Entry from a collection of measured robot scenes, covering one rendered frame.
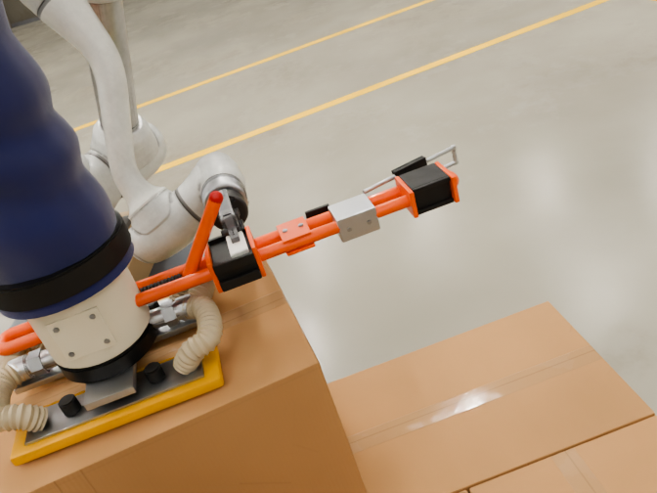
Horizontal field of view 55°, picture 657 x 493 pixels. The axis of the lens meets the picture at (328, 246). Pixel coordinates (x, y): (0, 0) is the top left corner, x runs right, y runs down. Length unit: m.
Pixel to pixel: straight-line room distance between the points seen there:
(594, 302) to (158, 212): 1.67
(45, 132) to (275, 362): 0.48
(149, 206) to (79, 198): 0.40
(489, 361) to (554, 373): 0.15
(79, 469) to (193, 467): 0.17
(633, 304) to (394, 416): 1.26
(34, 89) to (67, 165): 0.11
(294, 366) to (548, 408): 0.60
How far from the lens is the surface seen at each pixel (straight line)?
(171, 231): 1.33
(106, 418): 1.06
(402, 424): 1.42
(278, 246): 1.04
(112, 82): 1.37
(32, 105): 0.91
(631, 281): 2.57
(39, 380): 1.18
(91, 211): 0.96
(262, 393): 1.01
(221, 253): 1.06
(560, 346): 1.53
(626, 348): 2.31
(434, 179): 1.07
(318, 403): 1.06
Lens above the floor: 1.61
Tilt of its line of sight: 32 degrees down
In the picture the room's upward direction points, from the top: 17 degrees counter-clockwise
